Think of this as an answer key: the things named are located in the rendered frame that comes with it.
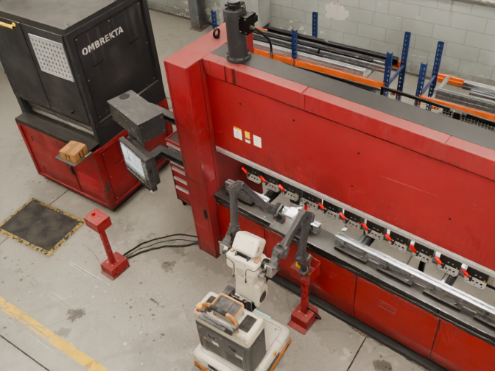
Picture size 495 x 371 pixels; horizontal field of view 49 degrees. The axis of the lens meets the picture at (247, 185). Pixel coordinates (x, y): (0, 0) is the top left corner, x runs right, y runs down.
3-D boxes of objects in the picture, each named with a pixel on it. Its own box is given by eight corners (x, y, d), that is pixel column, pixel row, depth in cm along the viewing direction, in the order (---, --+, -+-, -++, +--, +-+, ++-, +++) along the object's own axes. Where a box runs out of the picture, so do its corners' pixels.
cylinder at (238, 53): (221, 59, 429) (214, 2, 397) (241, 46, 443) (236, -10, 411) (254, 71, 412) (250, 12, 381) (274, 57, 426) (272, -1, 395)
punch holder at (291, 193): (283, 195, 472) (282, 181, 461) (288, 190, 477) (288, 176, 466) (297, 202, 465) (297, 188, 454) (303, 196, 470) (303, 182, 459)
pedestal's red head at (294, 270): (290, 275, 472) (289, 262, 460) (300, 263, 481) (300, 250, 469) (309, 286, 462) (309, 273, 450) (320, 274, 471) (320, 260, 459)
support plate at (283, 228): (268, 227, 471) (268, 226, 471) (286, 209, 486) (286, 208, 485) (285, 235, 463) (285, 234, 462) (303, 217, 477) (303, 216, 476)
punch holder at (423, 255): (411, 256, 413) (414, 241, 402) (416, 249, 418) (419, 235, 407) (430, 265, 406) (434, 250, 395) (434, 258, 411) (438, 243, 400)
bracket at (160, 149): (144, 163, 524) (142, 157, 520) (161, 149, 538) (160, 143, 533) (173, 178, 505) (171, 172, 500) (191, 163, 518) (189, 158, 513)
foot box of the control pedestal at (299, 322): (286, 324, 512) (286, 317, 504) (301, 306, 526) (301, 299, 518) (304, 335, 502) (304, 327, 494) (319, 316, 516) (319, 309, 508)
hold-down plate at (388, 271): (376, 269, 443) (376, 267, 441) (379, 266, 446) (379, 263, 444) (410, 287, 429) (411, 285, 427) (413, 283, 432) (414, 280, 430)
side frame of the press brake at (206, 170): (199, 249, 589) (162, 59, 435) (247, 203, 636) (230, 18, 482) (216, 259, 577) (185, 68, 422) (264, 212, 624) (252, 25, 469)
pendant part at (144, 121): (127, 175, 518) (105, 100, 461) (149, 163, 529) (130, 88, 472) (156, 202, 488) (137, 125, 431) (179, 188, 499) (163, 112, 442)
